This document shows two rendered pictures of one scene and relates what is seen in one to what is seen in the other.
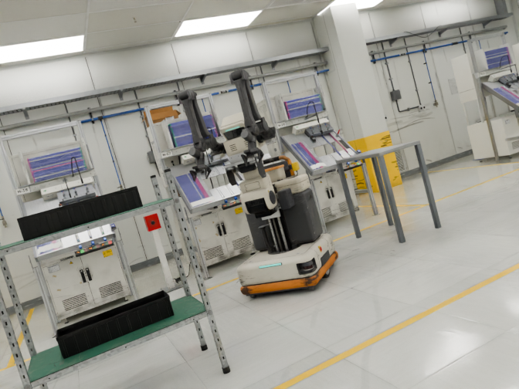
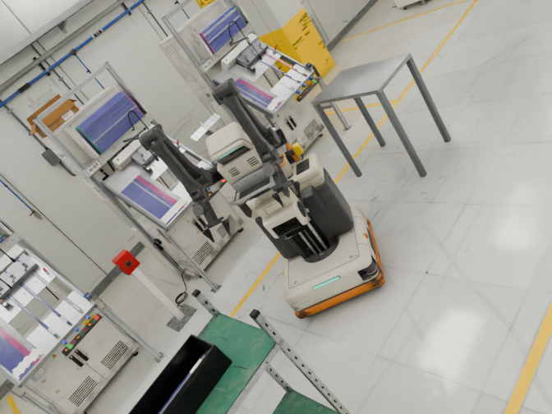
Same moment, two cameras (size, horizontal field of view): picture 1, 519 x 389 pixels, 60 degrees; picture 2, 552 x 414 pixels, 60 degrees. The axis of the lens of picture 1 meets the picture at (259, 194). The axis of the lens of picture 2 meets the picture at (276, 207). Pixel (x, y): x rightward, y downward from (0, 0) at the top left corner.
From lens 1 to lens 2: 1.39 m
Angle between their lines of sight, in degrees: 23
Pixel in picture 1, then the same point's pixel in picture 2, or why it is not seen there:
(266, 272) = (324, 290)
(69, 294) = (71, 388)
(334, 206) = (301, 135)
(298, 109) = (218, 36)
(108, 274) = (103, 342)
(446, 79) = not seen: outside the picture
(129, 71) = not seen: outside the picture
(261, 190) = (289, 209)
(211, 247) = (198, 249)
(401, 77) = not seen: outside the picture
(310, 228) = (346, 216)
